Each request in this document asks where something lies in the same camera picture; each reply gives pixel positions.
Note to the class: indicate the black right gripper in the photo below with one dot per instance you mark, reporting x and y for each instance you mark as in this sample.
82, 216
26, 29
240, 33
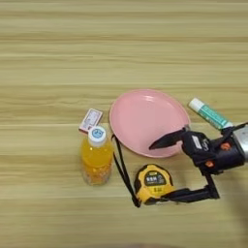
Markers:
223, 156

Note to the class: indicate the teal tube white cap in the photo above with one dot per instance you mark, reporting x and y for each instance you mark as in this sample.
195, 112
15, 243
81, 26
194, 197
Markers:
210, 113

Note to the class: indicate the pink round plate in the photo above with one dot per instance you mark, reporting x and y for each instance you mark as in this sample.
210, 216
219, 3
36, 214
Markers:
145, 122

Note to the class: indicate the orange juice bottle white cap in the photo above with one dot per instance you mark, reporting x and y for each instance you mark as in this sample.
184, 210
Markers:
96, 161

